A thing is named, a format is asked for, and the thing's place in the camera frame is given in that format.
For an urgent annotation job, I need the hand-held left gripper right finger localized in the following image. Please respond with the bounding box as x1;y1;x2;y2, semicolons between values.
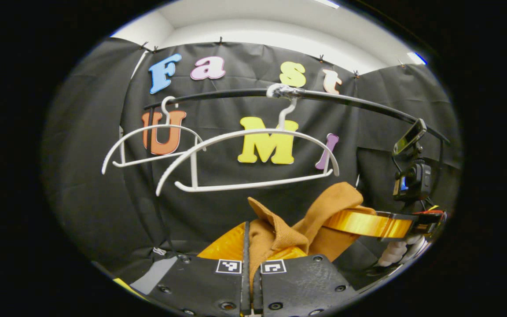
252;246;360;317

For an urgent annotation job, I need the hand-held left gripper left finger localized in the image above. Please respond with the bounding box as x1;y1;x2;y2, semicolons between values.
147;221;251;317

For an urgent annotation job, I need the brown collared shirt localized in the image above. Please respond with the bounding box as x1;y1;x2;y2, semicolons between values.
248;182;378;292

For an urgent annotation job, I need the black clothes rack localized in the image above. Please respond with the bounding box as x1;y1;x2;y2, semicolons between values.
143;87;451;258

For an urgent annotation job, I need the white empty plastic hanger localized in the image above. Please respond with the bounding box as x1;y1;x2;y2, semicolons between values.
101;96;206;175

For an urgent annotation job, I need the black backdrop cloth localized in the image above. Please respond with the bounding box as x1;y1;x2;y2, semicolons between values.
42;37;463;282

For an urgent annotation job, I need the white hanger taped to rail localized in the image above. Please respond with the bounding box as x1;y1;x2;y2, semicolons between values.
155;84;340;197

